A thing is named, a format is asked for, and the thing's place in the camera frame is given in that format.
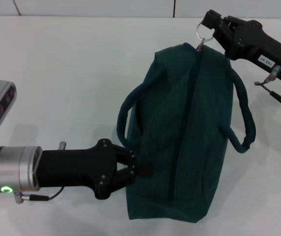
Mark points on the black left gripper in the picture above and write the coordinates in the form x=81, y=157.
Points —
x=76, y=167

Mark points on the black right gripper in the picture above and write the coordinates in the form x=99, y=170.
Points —
x=253, y=41

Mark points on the dark teal insulated lunch bag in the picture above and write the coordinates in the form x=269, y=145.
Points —
x=184, y=123

